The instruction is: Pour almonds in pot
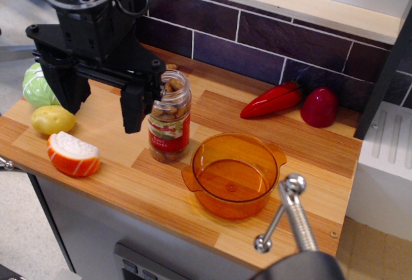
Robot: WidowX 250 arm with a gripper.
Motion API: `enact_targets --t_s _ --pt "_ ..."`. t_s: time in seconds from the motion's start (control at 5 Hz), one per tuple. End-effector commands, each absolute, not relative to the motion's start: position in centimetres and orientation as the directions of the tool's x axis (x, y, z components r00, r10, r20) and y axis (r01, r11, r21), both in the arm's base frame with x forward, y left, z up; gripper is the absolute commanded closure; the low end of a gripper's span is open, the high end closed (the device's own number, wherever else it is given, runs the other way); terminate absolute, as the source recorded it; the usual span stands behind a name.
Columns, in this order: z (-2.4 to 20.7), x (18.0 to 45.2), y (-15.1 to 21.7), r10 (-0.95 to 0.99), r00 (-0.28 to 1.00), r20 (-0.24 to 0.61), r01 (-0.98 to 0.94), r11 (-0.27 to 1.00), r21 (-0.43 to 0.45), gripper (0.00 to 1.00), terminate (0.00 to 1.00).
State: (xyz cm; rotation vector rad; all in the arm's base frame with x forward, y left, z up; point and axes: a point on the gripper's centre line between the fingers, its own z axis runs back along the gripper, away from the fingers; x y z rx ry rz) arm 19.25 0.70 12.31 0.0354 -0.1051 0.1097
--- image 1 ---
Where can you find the metal clamp knob left edge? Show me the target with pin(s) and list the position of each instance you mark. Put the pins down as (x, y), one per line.
(7, 165)

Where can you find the orange transparent plastic pot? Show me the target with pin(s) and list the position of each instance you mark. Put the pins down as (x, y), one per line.
(232, 175)

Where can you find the black oven control panel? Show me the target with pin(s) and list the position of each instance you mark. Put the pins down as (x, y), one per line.
(133, 265)

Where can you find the clear jar of almonds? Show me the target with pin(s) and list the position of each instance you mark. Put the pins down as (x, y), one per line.
(170, 119)

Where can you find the red toy chili pepper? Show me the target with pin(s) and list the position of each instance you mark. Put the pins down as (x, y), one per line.
(281, 97)

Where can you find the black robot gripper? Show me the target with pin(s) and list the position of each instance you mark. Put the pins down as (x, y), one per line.
(95, 39)

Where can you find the dark red toy pepper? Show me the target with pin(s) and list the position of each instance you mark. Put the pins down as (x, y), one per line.
(320, 108)

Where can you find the orange and white toy sushi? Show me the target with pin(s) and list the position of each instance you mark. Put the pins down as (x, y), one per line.
(73, 156)

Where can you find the yellow toy potato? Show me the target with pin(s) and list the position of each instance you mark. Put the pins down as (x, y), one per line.
(52, 119)

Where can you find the dark grey shelf post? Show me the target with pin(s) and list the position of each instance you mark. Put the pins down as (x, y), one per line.
(386, 74)

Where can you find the green toy cabbage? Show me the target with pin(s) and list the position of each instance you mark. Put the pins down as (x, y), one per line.
(36, 89)

